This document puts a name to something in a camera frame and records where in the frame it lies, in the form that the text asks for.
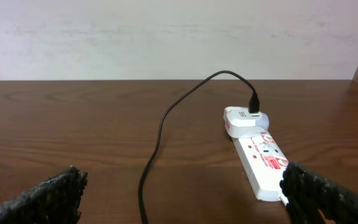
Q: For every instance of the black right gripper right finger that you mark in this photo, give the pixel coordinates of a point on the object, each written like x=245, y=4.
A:
x=313, y=198

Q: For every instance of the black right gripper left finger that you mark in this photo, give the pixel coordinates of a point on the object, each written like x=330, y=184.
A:
x=55, y=200

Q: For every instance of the white power strip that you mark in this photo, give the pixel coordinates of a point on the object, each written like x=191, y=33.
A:
x=264, y=164

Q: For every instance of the white USB wall charger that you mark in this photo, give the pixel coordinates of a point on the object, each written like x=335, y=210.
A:
x=240, y=123

